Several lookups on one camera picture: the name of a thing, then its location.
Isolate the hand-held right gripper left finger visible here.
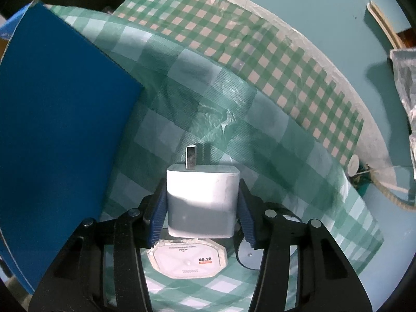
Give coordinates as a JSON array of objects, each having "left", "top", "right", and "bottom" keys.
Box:
[{"left": 29, "top": 179, "right": 168, "bottom": 312}]

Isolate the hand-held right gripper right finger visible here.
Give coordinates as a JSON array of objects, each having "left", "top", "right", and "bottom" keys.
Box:
[{"left": 238, "top": 179, "right": 372, "bottom": 312}]

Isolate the white plug charger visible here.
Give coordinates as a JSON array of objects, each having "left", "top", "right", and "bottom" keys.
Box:
[{"left": 166, "top": 145, "right": 241, "bottom": 238}]

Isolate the white octagonal box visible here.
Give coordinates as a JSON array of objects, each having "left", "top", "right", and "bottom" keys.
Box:
[{"left": 148, "top": 237, "right": 228, "bottom": 279}]

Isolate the green white checkered tablecloth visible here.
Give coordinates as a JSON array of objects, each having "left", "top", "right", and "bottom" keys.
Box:
[{"left": 42, "top": 5, "right": 384, "bottom": 312}]

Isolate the small white disc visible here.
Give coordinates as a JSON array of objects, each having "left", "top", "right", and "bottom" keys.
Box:
[{"left": 348, "top": 154, "right": 361, "bottom": 177}]

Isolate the small-check green cloth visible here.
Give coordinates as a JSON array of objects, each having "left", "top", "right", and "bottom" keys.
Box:
[{"left": 112, "top": 0, "right": 365, "bottom": 147}]

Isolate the clear plastic bag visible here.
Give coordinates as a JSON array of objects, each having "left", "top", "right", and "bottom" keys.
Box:
[{"left": 388, "top": 48, "right": 416, "bottom": 179}]

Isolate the wooden slat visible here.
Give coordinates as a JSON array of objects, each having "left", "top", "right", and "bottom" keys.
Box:
[{"left": 367, "top": 1, "right": 407, "bottom": 50}]

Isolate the beige rope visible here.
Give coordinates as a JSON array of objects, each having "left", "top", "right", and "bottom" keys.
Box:
[{"left": 370, "top": 166, "right": 416, "bottom": 212}]

